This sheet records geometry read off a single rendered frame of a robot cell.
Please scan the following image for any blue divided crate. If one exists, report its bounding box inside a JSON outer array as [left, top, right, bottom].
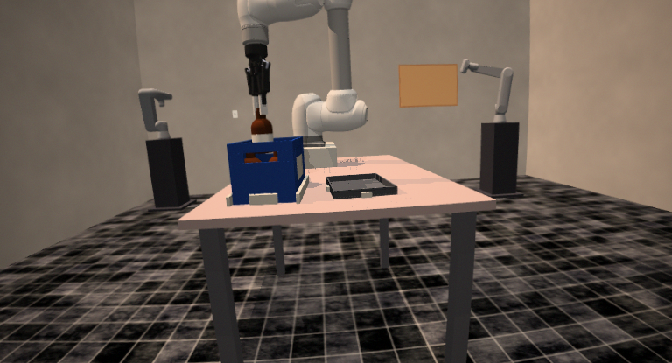
[[227, 136, 305, 205]]

